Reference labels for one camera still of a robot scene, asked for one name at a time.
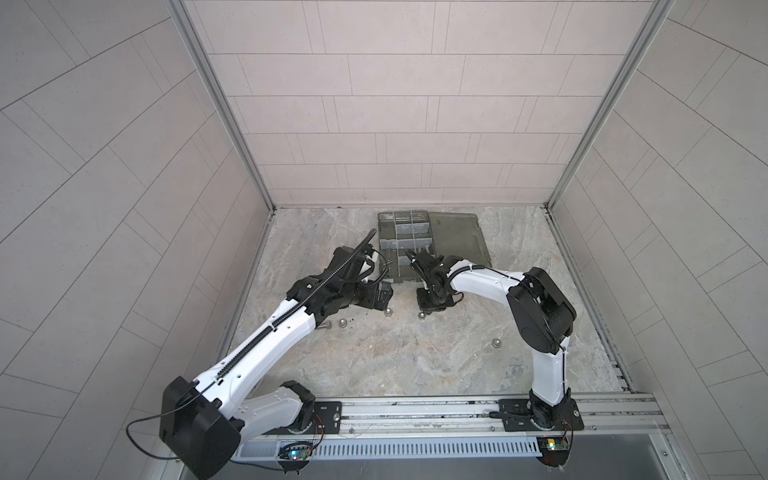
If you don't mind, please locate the grey compartment organizer box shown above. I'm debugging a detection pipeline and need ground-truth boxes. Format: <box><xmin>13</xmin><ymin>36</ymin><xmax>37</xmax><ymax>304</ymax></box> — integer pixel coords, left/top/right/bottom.
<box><xmin>377</xmin><ymin>210</ymin><xmax>491</xmax><ymax>283</ymax></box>

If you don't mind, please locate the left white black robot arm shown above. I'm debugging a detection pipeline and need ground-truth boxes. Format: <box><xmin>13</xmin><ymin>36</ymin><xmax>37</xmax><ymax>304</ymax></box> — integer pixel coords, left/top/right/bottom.
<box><xmin>155</xmin><ymin>230</ymin><xmax>393</xmax><ymax>479</ymax></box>

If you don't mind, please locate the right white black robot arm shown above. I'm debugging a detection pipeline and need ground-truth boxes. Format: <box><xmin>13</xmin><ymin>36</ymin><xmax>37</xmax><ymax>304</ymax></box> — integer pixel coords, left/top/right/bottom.
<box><xmin>406</xmin><ymin>250</ymin><xmax>583</xmax><ymax>432</ymax></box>

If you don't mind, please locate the left circuit board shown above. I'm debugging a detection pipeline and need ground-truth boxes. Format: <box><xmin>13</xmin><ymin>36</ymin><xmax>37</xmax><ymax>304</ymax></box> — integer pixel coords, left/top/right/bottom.
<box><xmin>277</xmin><ymin>441</ymin><xmax>314</xmax><ymax>470</ymax></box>

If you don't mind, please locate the circuit board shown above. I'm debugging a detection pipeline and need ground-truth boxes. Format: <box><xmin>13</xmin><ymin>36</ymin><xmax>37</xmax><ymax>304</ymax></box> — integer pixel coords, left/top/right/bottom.
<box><xmin>536</xmin><ymin>437</ymin><xmax>571</xmax><ymax>467</ymax></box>
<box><xmin>277</xmin><ymin>441</ymin><xmax>314</xmax><ymax>470</ymax></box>

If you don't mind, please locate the right circuit board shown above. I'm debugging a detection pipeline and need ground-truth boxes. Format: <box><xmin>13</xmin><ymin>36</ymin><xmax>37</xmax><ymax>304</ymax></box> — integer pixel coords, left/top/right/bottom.
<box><xmin>536</xmin><ymin>437</ymin><xmax>571</xmax><ymax>467</ymax></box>

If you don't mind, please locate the aluminium mounting rail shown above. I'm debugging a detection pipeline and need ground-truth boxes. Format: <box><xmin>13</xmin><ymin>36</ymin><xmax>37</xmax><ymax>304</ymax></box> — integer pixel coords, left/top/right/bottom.
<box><xmin>167</xmin><ymin>392</ymin><xmax>670</xmax><ymax>445</ymax></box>

